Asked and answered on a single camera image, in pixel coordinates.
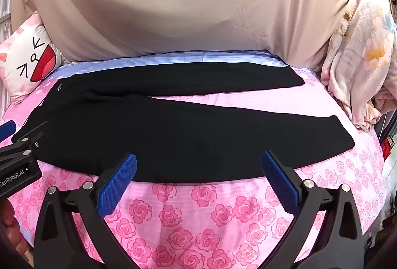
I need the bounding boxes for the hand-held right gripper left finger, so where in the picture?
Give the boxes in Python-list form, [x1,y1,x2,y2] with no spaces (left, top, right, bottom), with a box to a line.
[34,152,138,269]

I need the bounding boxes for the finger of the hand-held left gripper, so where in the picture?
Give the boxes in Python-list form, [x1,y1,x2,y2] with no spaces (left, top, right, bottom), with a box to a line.
[0,120,17,142]
[12,121,51,152]

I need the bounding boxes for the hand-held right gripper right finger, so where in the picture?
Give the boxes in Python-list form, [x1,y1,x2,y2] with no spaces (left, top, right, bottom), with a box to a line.
[261,150,365,269]

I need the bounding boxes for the black pants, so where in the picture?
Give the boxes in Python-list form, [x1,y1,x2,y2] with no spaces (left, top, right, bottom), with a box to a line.
[26,62,356,184]

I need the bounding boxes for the person's left hand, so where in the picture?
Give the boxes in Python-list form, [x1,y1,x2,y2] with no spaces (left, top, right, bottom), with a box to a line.
[0,200,32,261]

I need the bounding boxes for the cat face pillow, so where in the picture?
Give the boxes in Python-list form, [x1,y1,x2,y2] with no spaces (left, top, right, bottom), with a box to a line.
[0,11,67,106]

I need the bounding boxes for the pink rose bedsheet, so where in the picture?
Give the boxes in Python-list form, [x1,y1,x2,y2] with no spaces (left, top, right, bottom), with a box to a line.
[0,50,389,269]

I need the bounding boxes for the red object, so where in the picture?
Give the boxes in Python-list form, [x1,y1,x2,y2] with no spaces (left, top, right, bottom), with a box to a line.
[380,137,397,161]

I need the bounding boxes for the white satin curtain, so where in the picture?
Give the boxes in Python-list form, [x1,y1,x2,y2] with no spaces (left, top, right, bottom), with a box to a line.
[0,0,25,40]

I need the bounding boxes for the pale floral blanket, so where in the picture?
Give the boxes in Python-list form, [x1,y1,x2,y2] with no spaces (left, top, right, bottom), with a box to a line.
[320,0,397,133]

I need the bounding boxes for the beige cloth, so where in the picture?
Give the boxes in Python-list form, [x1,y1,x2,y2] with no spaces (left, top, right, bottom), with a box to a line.
[12,0,367,75]

